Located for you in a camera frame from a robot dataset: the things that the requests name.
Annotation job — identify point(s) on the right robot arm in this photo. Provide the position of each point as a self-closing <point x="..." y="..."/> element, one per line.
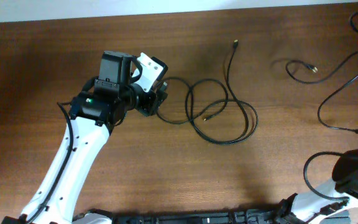
<point x="336" y="195"/>

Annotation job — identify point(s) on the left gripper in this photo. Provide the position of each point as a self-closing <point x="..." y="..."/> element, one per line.
<point x="153" y="101"/>

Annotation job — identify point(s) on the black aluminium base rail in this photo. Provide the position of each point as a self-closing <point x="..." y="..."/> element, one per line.
<point x="245" y="217"/>

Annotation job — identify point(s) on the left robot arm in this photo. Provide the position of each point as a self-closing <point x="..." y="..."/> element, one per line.
<point x="90" y="122"/>

